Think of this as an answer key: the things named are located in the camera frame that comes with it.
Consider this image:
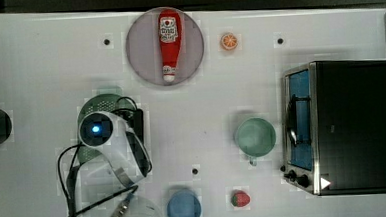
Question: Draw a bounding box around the green cup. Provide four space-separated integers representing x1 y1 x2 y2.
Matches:
234 117 277 166

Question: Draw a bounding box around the purple round plate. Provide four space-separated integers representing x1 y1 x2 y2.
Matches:
126 7 204 86

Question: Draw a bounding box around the red toy strawberry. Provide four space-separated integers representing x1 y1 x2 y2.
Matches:
231 190 251 207

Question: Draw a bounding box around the blue cup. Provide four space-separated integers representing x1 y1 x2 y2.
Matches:
166 189 202 217

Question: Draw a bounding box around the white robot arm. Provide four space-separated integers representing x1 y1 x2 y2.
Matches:
78 111 152 188

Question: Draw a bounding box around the red ketchup bottle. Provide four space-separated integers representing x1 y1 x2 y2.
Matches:
157 9 182 83

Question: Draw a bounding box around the orange slice toy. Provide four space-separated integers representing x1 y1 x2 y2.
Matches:
220 32 239 51

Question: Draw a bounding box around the black toaster oven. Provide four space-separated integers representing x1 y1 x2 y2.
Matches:
280 60 386 196

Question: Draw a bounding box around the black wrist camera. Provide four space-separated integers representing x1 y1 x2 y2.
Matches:
122 109 145 142

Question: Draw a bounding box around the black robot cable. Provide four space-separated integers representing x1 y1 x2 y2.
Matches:
55 140 142 217

